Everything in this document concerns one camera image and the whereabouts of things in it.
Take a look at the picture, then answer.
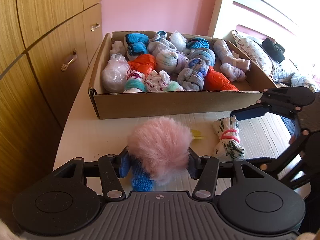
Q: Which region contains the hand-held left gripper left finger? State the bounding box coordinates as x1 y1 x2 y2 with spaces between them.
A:
52 147 131 201

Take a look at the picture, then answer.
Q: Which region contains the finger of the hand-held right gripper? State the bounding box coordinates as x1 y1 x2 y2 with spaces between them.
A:
246 116 313 178
231 87 316 122

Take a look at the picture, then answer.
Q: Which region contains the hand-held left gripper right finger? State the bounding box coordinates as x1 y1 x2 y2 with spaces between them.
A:
187 148 267 201

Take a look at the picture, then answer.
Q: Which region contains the white green-print bag bundle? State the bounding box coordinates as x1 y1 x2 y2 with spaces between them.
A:
212 115 245 161

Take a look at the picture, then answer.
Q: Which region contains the pink pom-pom blue knit sock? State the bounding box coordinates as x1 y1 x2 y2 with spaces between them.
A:
127 117 193 193

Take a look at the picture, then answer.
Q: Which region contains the pale white sock bundle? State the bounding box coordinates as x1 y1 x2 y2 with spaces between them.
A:
213 39 251 70
220 63 247 82

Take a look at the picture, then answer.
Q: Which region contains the large orange plastic bag bundle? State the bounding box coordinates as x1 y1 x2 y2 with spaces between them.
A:
204 66 239 91

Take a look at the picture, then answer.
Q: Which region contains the brown cardboard box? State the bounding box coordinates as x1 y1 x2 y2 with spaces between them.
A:
88 31 278 120

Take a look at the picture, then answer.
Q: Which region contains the grey sock bundle blue pattern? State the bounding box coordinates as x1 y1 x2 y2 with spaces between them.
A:
177 58 210 90

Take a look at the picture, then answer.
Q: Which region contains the grey sock bundle light-blue band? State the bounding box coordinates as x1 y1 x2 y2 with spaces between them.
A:
187 48 216 67

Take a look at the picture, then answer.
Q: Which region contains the white bundle teal band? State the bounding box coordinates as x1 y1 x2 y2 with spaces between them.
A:
124 70 147 93

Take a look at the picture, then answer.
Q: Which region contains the blue sock bundle pink band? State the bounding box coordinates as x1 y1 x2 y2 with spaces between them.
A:
186 38 210 52

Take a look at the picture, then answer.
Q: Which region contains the white plastic bag bundle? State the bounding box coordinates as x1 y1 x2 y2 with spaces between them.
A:
101 54 130 93

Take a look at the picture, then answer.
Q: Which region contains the white bundle purple band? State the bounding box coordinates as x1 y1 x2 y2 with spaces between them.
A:
156 51 189 73

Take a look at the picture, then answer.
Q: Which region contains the small orange plastic bag bundle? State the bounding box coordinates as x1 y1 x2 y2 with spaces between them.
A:
127 54 157 77

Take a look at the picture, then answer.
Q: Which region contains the white knit sock blue trim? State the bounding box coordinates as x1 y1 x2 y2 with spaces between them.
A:
147 31 178 55

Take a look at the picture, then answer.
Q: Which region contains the blue sock bundle tan band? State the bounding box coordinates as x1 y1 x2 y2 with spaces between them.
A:
110 33 150 61

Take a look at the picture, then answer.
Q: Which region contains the yellow plastic strip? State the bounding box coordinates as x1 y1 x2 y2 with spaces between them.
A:
190 129 207 140

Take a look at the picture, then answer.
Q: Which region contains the white printed cushion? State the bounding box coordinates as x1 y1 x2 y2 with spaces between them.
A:
291 72 319 92

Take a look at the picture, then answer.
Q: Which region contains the patterned pillow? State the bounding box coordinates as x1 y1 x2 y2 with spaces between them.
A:
271 60 302 85

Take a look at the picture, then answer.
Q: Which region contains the white floral pillow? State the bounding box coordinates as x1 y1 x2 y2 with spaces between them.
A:
231 30 275 78

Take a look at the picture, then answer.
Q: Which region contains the black garment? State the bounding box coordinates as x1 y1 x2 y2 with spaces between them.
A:
262 37 286 62

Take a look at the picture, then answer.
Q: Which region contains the wooden wardrobe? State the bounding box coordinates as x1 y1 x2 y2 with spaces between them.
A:
0 0 103 230

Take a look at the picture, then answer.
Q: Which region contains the cream bed frame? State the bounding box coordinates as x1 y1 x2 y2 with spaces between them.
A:
207 0 320 55

